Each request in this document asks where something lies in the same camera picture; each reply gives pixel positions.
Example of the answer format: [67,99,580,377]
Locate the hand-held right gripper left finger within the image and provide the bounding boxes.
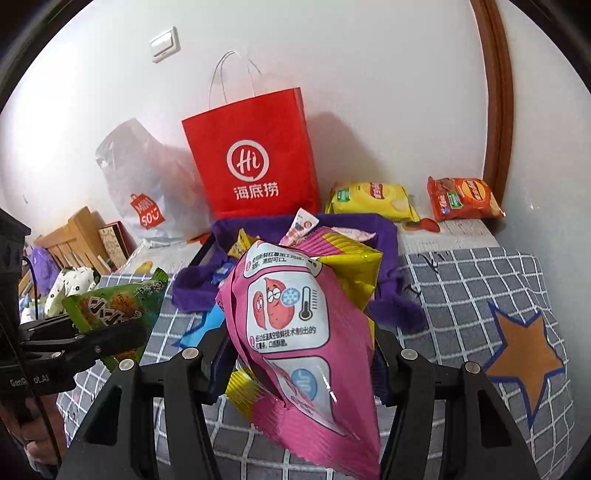
[55,323,241,480]

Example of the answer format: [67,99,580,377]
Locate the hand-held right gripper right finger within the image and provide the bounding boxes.
[376,328,541,480]

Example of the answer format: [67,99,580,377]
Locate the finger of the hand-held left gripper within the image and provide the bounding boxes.
[18,315,77,335]
[25,318,148,370]

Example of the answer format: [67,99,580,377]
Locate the green snack packet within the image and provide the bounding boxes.
[61,268,168,372]

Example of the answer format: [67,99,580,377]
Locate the large pink snack bag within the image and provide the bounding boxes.
[216,226,384,480]

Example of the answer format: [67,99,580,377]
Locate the purple towel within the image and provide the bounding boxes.
[172,213,428,332]

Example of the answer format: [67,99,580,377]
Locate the yellow triangular snack packet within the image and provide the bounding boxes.
[226,228,259,259]

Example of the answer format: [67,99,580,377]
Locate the pale pink peach packet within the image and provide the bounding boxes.
[332,226,377,243]

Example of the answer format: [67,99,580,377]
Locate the orange pink stick packet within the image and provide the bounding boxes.
[279,208,320,247]

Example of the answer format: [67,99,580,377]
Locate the person's left hand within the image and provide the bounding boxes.
[7,392,68,478]

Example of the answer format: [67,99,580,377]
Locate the purple fabric item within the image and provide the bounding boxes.
[30,247,52,296]

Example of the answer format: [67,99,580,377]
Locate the white floral pillow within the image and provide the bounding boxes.
[44,267,100,317]

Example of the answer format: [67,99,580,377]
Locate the wooden headboard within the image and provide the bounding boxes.
[34,206,112,278]

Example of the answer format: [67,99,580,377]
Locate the patterned brown box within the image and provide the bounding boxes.
[98,220,139,273]

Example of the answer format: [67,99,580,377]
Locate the grey checked blanket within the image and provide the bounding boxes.
[55,247,571,480]

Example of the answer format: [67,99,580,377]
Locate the white plastic shopping bag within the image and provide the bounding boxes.
[95,117,213,241]

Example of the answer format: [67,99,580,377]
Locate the yellow chips bag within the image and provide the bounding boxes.
[325,182,420,223]

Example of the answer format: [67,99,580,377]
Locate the orange chips bag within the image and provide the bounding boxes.
[426,176,505,222]

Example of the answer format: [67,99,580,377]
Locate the red paper bag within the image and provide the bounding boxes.
[181,51,322,220]

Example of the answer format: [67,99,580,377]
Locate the white light switch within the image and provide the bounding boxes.
[149,26,181,64]

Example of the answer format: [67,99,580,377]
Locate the brown wooden door frame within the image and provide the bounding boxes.
[475,0,515,199]

